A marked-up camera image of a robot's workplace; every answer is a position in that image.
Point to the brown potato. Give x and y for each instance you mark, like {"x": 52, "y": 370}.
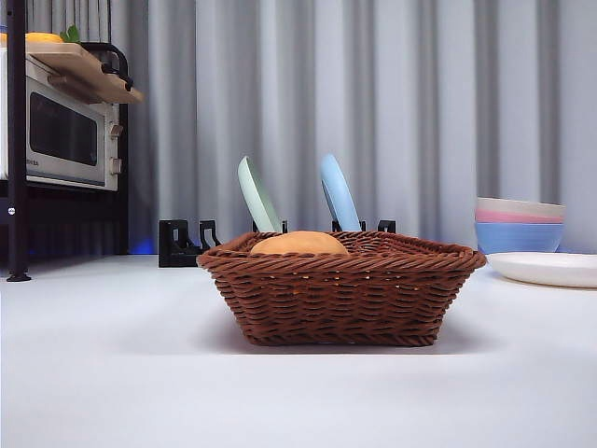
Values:
{"x": 298, "y": 242}

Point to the brown wicker basket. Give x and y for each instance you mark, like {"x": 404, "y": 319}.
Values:
{"x": 336, "y": 298}

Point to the pale green plate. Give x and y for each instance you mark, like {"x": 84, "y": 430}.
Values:
{"x": 259, "y": 200}

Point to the pale blue plate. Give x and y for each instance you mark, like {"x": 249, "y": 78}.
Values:
{"x": 340, "y": 196}

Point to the black dish rack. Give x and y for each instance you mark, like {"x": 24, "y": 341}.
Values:
{"x": 179, "y": 247}

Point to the grey curtain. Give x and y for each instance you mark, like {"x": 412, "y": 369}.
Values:
{"x": 420, "y": 93}

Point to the pink bowl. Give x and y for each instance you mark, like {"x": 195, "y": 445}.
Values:
{"x": 494, "y": 216}

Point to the cream bowl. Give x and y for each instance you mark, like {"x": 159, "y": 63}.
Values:
{"x": 517, "y": 205}

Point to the white flat plate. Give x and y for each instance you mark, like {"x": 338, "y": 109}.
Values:
{"x": 545, "y": 268}

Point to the white toaster oven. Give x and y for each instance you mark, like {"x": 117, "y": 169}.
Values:
{"x": 60, "y": 130}

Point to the wooden cutting board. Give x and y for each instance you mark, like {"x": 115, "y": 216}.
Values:
{"x": 84, "y": 70}

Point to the green leaf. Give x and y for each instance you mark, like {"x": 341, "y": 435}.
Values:
{"x": 72, "y": 33}

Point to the yellow orange food item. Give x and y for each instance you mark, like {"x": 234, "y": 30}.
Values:
{"x": 42, "y": 37}

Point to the black metal shelf frame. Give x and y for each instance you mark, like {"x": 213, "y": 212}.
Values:
{"x": 16, "y": 140}

